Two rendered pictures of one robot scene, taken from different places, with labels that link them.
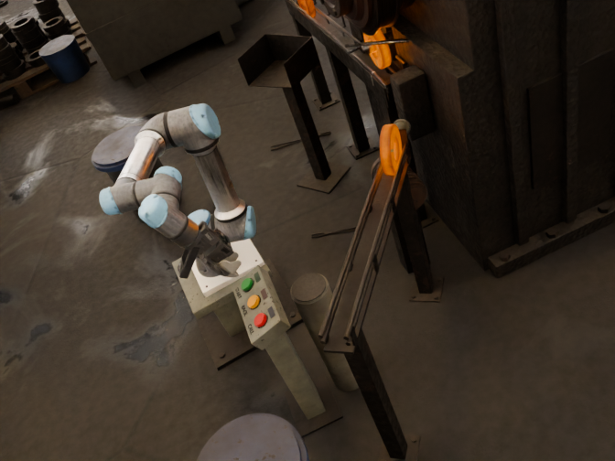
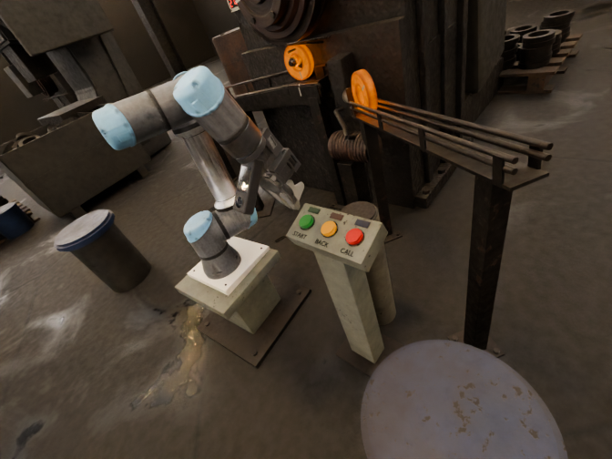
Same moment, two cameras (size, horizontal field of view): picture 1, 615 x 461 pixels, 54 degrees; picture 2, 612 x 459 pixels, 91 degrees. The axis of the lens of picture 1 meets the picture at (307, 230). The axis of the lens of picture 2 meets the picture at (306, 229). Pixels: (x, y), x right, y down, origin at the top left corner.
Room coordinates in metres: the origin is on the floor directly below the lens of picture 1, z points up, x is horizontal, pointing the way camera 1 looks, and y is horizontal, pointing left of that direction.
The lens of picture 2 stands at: (0.76, 0.57, 1.06)
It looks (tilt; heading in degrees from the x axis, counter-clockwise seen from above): 38 degrees down; 327
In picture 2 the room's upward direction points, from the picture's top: 21 degrees counter-clockwise
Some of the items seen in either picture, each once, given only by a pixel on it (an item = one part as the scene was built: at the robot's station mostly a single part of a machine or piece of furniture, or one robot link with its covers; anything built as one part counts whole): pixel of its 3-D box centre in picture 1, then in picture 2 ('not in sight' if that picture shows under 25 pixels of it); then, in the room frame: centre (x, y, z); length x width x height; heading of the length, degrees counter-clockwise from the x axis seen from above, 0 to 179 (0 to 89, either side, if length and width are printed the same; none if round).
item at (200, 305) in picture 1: (221, 269); (228, 271); (1.75, 0.37, 0.28); 0.32 x 0.32 x 0.04; 10
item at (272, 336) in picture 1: (285, 358); (351, 300); (1.21, 0.22, 0.31); 0.24 x 0.16 x 0.62; 4
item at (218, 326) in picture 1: (234, 293); (242, 294); (1.75, 0.37, 0.13); 0.40 x 0.40 x 0.26; 10
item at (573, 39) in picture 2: not in sight; (482, 49); (1.87, -2.44, 0.22); 1.20 x 0.81 x 0.44; 2
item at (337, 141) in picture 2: (408, 222); (362, 184); (1.60, -0.36, 0.27); 0.22 x 0.13 x 0.53; 4
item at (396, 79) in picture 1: (414, 103); (345, 85); (1.70, -0.50, 0.68); 0.11 x 0.08 x 0.24; 94
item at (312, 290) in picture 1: (330, 336); (370, 270); (1.26, 0.06, 0.26); 0.12 x 0.12 x 0.52
